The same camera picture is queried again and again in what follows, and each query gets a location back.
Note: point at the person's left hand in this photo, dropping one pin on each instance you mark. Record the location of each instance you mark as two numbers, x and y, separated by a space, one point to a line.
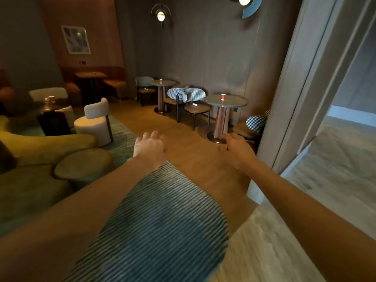
149 148

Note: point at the person's right hand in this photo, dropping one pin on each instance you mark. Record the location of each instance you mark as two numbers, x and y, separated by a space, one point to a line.
238 151

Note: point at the person's right forearm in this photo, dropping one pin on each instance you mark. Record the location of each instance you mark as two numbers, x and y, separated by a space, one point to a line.
308 220

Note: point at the person's left forearm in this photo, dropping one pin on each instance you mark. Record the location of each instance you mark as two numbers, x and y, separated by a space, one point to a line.
73 214

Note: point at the houndstooth back dining chair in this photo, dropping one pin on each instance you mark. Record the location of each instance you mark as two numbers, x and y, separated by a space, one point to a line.
255 123
196 95
173 93

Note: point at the grey stone round table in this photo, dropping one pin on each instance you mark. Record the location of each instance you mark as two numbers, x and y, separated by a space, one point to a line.
235 101
168 83

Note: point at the white boucle armchair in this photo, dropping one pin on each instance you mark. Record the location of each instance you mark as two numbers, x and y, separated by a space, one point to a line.
91 129
48 93

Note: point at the grey-blue back dining chair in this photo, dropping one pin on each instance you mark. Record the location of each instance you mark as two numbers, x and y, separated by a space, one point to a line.
144 82

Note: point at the striped blue-green rug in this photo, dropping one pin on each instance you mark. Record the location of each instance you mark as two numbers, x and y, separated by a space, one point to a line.
164 226

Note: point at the wooden square table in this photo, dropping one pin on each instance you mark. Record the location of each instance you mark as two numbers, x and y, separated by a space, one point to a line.
91 74

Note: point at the round brass coffee table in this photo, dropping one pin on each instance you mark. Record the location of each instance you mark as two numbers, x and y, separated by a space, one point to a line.
54 123

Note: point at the green curved sofa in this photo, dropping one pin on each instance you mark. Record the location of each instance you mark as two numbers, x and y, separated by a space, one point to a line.
35 146

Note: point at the round pendant lamp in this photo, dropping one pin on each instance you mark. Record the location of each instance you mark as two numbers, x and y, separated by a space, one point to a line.
160 16

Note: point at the framed wall picture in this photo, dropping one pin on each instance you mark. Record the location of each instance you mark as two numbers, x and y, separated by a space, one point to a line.
75 40

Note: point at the blue disc wall lamp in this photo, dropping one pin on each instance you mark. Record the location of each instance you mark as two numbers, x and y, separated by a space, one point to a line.
253 7

